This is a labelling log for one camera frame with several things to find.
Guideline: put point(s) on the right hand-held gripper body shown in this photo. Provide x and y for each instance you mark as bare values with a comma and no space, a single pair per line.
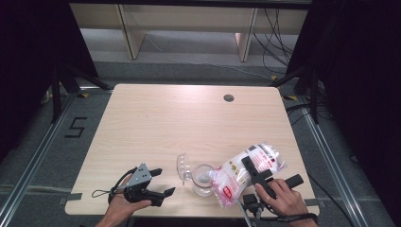
253,205

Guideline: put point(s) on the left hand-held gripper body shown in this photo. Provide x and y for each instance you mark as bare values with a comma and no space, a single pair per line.
138,181

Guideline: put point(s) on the red and white sugar bag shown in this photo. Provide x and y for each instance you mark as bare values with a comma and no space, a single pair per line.
239,175

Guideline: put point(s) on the clear glass jar with lid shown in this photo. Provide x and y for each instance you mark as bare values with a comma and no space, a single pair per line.
203,181

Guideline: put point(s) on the person's right hand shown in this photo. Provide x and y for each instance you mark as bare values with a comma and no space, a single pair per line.
283,200

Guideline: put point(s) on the person's left hand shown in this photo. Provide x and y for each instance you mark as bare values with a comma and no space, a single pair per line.
121,208

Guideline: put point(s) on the grey tape strip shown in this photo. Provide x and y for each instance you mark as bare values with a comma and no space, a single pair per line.
71,198
312,202

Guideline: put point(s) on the grey table grommet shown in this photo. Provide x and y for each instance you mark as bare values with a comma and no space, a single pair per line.
229,97

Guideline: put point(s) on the yellow and black tape marker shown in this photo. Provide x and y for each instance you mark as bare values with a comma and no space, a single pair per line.
290,98
83,95
274,77

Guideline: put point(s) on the black metal stand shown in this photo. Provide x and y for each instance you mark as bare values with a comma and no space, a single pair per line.
56,94
313,94

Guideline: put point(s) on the black curtain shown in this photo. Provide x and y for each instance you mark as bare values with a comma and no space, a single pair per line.
362,78
31,63

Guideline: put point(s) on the pale wooden desk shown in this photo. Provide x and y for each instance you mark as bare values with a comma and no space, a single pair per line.
189,19

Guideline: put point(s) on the aluminium floor rail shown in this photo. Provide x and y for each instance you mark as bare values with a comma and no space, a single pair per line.
34,154
327,157

